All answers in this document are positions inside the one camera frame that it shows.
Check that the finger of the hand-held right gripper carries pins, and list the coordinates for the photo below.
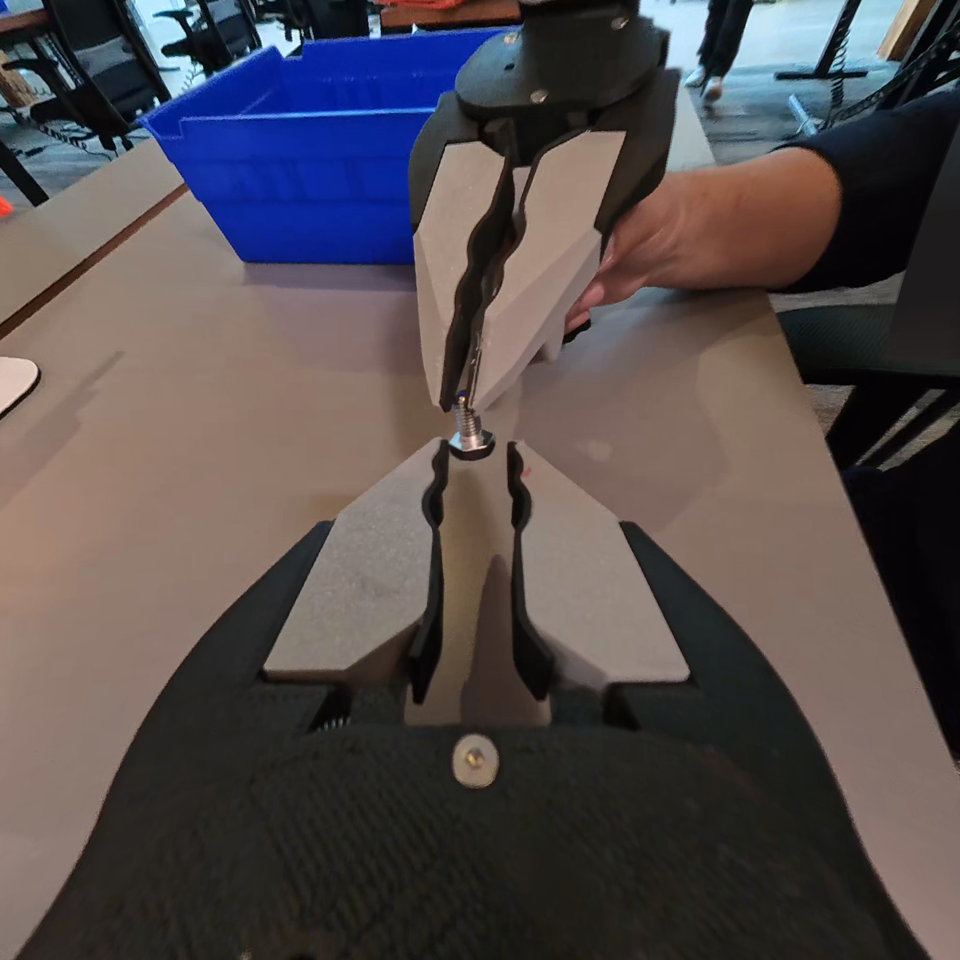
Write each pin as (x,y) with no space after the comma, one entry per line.
(450,262)
(562,217)

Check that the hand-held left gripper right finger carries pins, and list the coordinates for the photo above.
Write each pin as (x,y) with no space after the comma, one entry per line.
(600,592)

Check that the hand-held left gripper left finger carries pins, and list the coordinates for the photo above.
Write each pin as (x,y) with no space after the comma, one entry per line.
(360,585)

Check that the blue plastic bin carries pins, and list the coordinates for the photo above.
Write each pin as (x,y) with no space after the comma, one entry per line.
(300,187)

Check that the short silver bolt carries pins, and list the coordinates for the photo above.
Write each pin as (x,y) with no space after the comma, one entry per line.
(471,444)

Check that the person's right forearm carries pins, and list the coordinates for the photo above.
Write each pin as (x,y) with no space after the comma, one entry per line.
(877,187)

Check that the person's right hand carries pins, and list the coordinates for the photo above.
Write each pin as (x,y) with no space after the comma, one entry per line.
(712,225)

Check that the stack of folded cloths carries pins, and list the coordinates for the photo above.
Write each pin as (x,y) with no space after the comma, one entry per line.
(450,4)

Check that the white power strip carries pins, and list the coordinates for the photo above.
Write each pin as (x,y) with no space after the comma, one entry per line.
(801,114)

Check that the person's black chair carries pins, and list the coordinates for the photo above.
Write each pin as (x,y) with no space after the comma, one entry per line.
(840,345)

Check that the black office chair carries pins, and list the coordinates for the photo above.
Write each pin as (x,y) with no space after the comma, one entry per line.
(217,34)
(97,60)

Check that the white folding stand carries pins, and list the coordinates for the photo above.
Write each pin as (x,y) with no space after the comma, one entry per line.
(15,382)

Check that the wooden post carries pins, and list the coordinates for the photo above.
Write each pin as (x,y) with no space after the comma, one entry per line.
(904,26)

